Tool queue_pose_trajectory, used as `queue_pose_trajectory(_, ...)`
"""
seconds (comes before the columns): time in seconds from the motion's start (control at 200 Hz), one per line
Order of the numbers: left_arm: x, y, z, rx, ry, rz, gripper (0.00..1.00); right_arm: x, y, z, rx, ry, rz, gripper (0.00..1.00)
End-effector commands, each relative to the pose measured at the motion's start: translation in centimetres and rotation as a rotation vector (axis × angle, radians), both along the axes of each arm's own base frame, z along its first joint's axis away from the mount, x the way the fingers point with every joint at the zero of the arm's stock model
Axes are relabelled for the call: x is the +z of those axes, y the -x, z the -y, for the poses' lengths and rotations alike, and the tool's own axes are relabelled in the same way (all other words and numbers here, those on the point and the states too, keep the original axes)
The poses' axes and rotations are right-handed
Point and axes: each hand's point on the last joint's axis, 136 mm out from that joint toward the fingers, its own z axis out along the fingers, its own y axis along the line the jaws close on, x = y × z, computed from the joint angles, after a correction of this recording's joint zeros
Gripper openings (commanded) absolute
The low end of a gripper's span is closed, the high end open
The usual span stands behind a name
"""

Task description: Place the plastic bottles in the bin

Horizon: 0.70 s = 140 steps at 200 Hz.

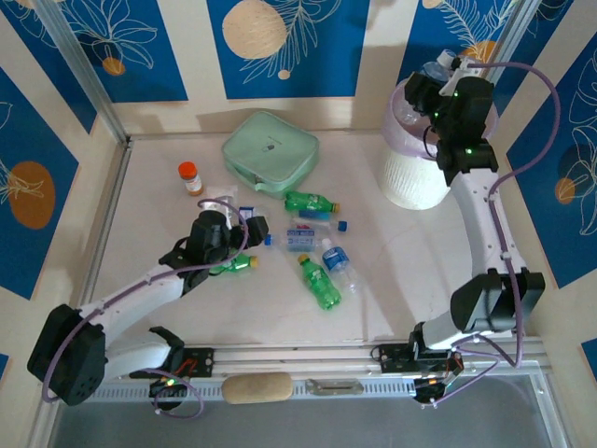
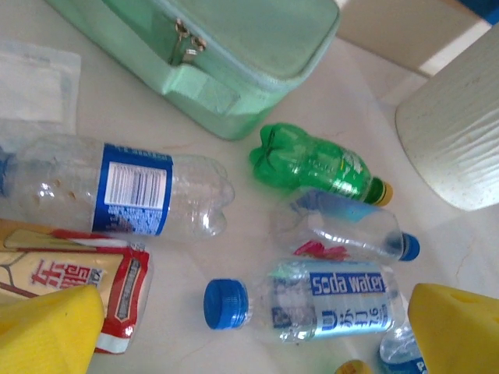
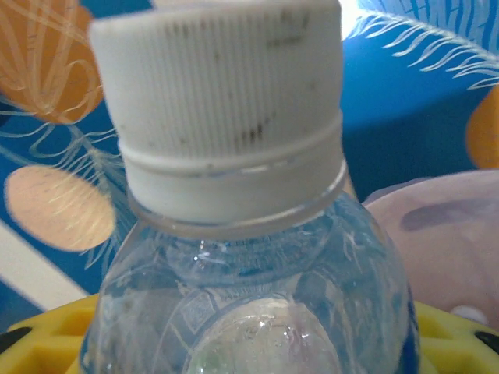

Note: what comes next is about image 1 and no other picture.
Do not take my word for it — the aluminium front frame rail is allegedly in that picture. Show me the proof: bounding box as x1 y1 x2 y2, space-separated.
39 336 554 385

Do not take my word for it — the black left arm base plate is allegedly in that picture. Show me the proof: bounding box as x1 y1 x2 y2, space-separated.
129 347 215 380

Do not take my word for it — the white ribbed waste bin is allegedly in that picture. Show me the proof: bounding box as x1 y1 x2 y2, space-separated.
378 139 456 211

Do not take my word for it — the orange cap pill bottle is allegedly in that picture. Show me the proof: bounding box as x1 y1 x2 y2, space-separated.
177 161 205 197

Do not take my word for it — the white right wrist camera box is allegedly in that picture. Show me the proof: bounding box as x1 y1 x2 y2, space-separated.
440 55 473 94

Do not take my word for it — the perforated grey metal strip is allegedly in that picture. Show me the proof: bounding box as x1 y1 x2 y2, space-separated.
90 376 421 405

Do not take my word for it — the clear bottle light blue label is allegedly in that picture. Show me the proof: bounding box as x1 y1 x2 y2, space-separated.
264 228 324 254

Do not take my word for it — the aluminium corner post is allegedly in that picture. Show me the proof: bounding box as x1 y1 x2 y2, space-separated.
479 0 547 97
35 0 131 145

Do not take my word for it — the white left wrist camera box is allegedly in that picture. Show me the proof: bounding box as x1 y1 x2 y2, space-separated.
199 199 237 230

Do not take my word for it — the silver metal latch plate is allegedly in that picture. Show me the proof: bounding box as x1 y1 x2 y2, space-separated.
305 378 365 398

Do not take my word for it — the mint green zip pouch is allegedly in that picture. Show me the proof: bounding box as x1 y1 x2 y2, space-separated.
220 109 321 200

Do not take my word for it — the white cap blue label bottle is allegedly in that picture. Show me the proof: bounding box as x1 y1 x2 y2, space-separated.
320 236 361 296

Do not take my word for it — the grey metal sheet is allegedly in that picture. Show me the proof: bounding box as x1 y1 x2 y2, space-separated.
46 375 568 448

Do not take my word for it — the clear bottle pink label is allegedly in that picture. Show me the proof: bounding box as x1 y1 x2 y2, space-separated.
286 219 350 233

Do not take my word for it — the right black electronics board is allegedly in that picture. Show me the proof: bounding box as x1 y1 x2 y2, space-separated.
412 368 463 410

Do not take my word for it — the silver cap blue label bottle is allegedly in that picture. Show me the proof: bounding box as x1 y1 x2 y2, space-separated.
398 49 461 128

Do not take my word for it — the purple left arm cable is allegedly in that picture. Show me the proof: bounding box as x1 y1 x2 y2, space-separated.
42 198 256 418

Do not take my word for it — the black electronics board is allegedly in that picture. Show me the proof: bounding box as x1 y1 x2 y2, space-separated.
148 375 188 412
412 368 463 410

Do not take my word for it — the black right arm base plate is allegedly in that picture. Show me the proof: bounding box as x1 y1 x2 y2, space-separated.
371 343 464 375

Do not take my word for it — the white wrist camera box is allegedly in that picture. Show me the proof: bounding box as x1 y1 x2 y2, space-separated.
199 199 237 230
440 55 473 94

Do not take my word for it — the beige oval foam pad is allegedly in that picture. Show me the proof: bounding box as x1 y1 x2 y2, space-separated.
221 371 295 405

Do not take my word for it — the left black electronics board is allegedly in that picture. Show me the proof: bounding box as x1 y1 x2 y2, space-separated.
148 375 188 412

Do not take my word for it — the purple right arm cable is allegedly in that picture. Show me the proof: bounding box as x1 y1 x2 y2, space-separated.
422 62 559 411

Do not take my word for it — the green plastic soda bottle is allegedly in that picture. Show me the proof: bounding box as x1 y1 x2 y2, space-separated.
284 189 341 216
297 253 343 311
208 254 261 277

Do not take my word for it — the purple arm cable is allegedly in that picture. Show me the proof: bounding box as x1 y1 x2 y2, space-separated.
422 62 559 411
42 198 256 418

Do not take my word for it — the small blue label water bottle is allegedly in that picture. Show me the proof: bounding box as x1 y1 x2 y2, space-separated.
237 203 272 223

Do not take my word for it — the aluminium table side rail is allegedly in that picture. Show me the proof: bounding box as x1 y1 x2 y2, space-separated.
76 139 134 318

